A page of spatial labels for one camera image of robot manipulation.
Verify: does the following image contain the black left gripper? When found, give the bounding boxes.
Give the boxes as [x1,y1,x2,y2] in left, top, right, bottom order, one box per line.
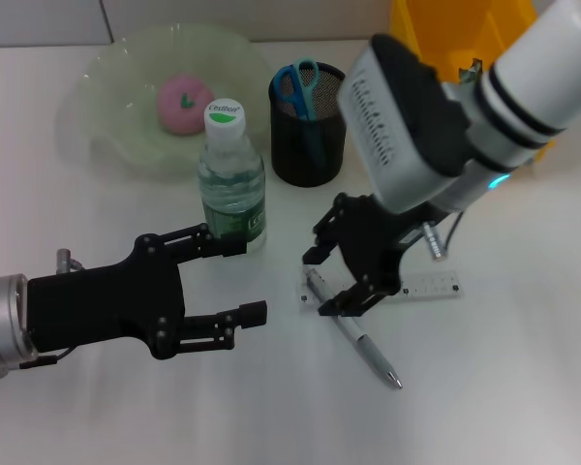
[26,221,269,361]

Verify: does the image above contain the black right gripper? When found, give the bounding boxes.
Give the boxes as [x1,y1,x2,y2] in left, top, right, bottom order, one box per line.
[301,192,455,321]

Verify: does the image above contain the clear water bottle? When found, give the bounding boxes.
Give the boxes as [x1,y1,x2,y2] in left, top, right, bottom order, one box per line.
[197,101,267,253]

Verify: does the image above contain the blue scissors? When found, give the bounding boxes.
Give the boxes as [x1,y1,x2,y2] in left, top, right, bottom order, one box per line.
[274,58,323,166]

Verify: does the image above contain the dark green drill bit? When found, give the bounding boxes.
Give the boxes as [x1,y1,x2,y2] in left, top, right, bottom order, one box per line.
[457,57,484,84]

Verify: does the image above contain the grey white pen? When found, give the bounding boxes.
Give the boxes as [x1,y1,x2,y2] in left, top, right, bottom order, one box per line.
[303,264,404,391]

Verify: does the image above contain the clear plastic ruler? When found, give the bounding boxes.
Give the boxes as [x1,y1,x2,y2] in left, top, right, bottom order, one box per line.
[299,270,464,304]

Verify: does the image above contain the black mesh pen holder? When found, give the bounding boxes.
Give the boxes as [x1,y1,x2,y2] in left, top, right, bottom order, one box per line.
[269,61,349,188]

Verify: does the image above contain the green glass fruit plate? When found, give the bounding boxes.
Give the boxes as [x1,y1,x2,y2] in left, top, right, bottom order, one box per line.
[57,24,272,183]

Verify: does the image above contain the yellow plastic bin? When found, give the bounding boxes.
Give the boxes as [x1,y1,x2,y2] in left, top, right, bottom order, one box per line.
[389,0,561,165]

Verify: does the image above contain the right gripper cable plug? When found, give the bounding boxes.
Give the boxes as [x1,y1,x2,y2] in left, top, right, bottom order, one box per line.
[419,207,467,264]

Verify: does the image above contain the gripper cable plug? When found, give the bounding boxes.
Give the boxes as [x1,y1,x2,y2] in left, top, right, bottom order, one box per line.
[56,248,86,273]
[419,207,467,264]

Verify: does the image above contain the left gripper cable plug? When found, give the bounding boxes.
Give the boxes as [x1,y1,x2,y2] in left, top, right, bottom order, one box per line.
[56,248,86,273]

